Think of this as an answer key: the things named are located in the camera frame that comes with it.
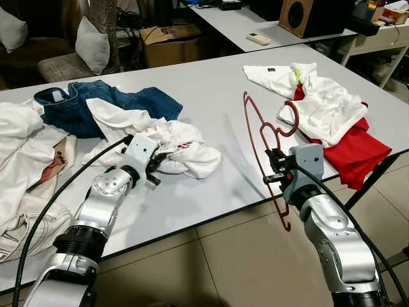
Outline white remote control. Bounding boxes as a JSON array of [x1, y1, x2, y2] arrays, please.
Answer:
[[247, 32, 272, 46]]

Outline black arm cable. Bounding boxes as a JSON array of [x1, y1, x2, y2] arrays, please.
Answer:
[[11, 136, 132, 307], [294, 165, 409, 305]]

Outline white shirt green tag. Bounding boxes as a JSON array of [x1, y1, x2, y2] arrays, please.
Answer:
[[243, 62, 369, 149]]

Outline blue denim jeans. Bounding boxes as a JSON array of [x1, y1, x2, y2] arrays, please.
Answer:
[[33, 79, 184, 139]]

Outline orange tissue box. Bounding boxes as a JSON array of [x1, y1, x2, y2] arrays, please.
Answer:
[[382, 0, 409, 26]]

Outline white shirt brown print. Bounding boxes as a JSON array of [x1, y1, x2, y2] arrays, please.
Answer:
[[0, 101, 79, 221]]

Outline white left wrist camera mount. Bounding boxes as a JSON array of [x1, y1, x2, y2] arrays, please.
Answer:
[[121, 134, 158, 177]]

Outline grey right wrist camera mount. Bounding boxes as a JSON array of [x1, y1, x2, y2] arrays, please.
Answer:
[[283, 143, 325, 204]]

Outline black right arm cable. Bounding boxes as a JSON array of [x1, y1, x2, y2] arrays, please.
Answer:
[[294, 165, 409, 305]]

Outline wooden black speaker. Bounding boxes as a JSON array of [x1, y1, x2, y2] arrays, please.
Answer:
[[279, 0, 359, 39]]

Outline red wire hanger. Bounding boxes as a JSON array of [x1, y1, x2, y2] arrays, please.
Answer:
[[242, 91, 301, 232]]

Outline cream stitched trousers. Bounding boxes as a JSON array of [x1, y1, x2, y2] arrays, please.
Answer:
[[0, 195, 73, 264]]

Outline white desk with drawer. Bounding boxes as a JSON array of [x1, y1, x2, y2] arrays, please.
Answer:
[[337, 19, 409, 89]]

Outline brown cardboard box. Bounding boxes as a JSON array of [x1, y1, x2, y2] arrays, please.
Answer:
[[139, 24, 206, 68]]

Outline grey upholstered chair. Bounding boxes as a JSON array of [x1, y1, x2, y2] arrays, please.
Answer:
[[36, 0, 123, 84]]

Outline white pillow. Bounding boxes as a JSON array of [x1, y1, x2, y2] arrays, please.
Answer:
[[75, 16, 111, 75], [0, 6, 29, 54]]

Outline white shirt red print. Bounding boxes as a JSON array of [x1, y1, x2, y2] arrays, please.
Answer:
[[86, 97, 222, 180]]

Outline plain red shirt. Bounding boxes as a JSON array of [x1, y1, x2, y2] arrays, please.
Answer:
[[293, 83, 393, 191]]

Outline black metal table leg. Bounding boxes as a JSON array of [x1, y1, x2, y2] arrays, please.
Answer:
[[344, 151, 409, 213]]

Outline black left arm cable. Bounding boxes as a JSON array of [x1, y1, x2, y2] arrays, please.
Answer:
[[11, 136, 132, 307]]

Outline black soundbar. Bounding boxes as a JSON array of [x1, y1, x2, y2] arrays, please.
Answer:
[[348, 17, 382, 37]]

